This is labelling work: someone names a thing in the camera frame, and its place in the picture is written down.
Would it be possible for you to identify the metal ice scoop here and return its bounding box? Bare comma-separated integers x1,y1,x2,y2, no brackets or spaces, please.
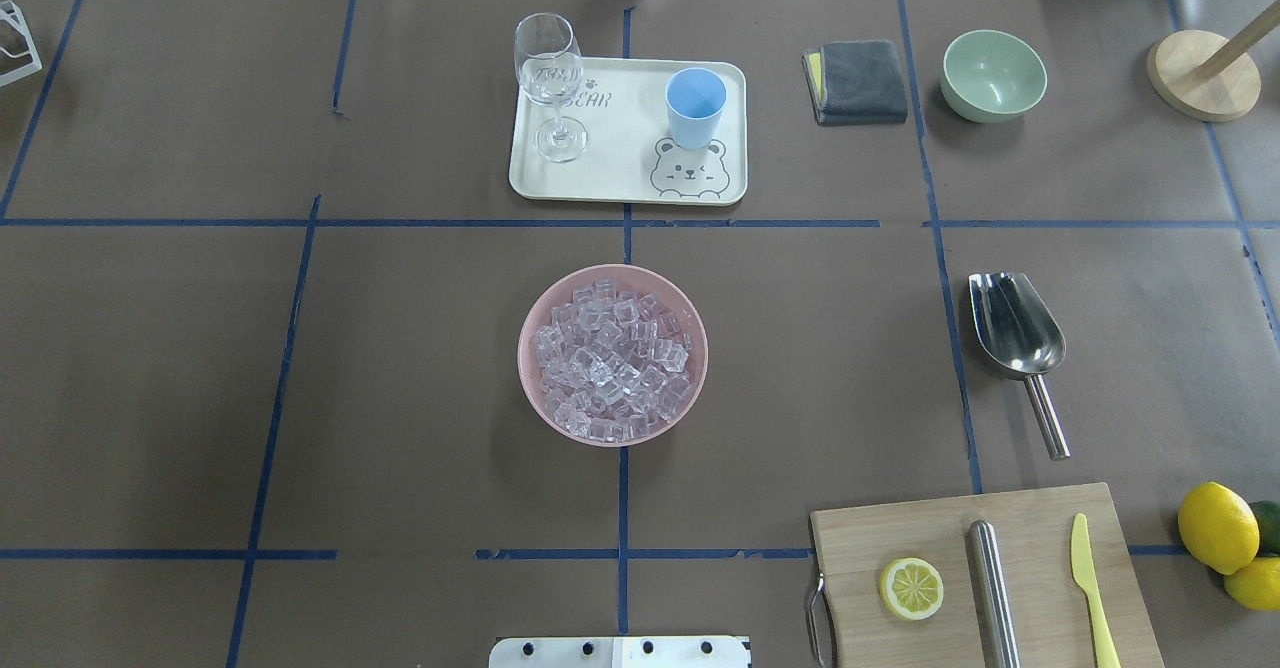
966,273,1071,459

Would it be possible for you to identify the pile of clear ice cubes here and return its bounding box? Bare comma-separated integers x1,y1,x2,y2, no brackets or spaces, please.
532,279,694,441

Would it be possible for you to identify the light blue plastic cup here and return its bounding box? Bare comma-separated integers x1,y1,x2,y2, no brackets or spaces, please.
666,67,728,150

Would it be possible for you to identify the pink bowl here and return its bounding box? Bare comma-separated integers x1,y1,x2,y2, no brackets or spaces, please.
517,264,710,447

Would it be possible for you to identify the cream bear tray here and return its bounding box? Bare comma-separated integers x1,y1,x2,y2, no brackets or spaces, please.
509,58,749,206

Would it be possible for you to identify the clear wine glass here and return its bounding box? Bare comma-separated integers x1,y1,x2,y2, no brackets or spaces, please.
513,12,588,165

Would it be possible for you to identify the grey folded cloth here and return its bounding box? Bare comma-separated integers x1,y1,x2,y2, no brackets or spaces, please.
803,40,908,125

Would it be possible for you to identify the wooden cutting board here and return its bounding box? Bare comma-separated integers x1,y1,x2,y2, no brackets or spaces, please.
810,484,1164,667

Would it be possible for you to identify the half lemon slice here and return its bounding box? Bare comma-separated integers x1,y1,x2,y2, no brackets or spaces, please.
877,557,945,621

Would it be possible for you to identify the green bowl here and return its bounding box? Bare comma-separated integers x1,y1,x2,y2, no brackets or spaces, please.
940,29,1048,124

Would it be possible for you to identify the steel cylinder muddler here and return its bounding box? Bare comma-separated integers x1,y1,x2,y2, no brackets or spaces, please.
966,520,1021,667

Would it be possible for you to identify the yellow plastic knife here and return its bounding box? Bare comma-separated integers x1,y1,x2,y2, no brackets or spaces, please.
1069,513,1121,667

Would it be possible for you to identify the whole yellow lemon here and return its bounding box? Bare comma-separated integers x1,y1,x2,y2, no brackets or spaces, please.
1178,481,1260,576

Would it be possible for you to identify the wooden stand with round base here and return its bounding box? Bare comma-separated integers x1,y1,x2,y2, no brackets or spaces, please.
1146,3,1279,122

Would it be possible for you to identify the green lime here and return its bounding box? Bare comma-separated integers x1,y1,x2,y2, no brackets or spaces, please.
1249,500,1280,557

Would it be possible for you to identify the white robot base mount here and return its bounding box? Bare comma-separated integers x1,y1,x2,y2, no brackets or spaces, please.
488,633,753,667

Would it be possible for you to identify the white wire rack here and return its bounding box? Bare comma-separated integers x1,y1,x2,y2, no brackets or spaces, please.
1,1,44,88

